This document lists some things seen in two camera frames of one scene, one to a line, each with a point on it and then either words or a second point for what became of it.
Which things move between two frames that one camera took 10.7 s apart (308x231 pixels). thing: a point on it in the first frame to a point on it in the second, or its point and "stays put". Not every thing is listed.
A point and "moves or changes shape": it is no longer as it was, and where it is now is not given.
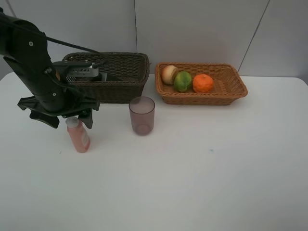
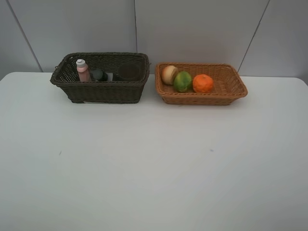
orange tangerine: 202,83 stays put
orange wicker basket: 228,86 stays put
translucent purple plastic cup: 142,110 to 129,71
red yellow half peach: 169,73 stays put
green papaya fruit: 182,81 stays put
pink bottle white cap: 80,137 moves or changes shape
